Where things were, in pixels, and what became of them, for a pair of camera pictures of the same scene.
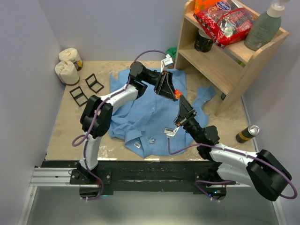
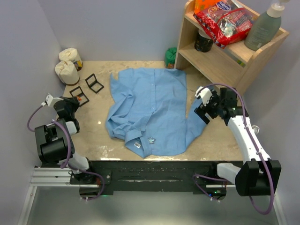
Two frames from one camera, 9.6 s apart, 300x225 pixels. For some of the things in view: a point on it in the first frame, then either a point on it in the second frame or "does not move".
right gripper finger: [184, 108] -> [203, 115]
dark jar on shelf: [203, 42] does not move
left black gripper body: [155, 78] -> [73, 106]
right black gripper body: [189, 122] -> [216, 104]
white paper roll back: [71, 54] does not move
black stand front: [78, 96] does not move
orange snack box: [201, 4] does not move
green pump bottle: [265, 27] does not move
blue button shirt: [147, 123] does not move
